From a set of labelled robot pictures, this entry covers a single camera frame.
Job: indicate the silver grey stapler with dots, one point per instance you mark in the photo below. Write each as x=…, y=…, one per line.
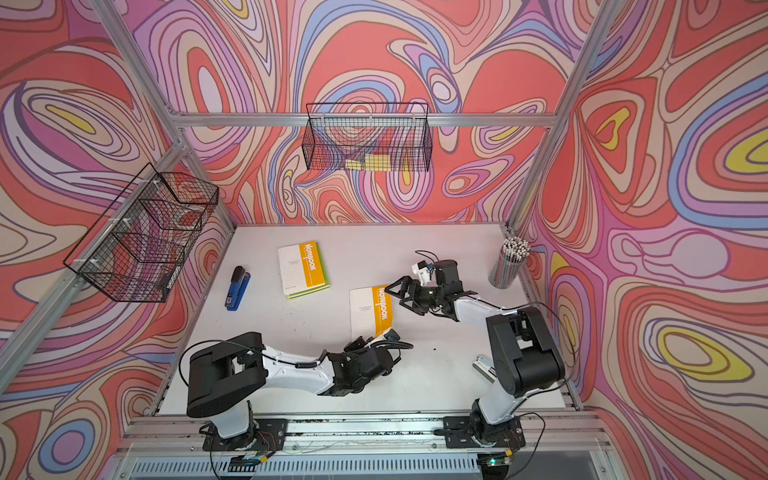
x=484, y=366

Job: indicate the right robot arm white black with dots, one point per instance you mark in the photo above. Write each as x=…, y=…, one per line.
x=525, y=358

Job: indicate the black wire basket back wall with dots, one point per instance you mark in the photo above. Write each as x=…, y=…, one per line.
x=338, y=131

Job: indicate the blue black stapler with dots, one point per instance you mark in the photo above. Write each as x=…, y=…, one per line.
x=238, y=285

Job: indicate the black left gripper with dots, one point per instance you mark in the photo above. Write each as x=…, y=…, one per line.
x=359, y=347

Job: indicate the yellow sticky notes pad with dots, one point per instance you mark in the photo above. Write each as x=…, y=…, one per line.
x=370, y=163

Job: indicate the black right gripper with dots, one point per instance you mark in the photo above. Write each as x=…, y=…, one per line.
x=406, y=283

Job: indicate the black wire basket left wall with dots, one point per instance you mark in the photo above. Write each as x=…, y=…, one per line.
x=136, y=249

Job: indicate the clear cup of pencils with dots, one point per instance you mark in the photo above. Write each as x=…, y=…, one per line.
x=513, y=254

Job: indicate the black wire basket wall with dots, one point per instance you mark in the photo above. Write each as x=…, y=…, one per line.
x=136, y=249
x=338, y=131

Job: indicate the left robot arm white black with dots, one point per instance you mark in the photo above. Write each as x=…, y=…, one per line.
x=223, y=374

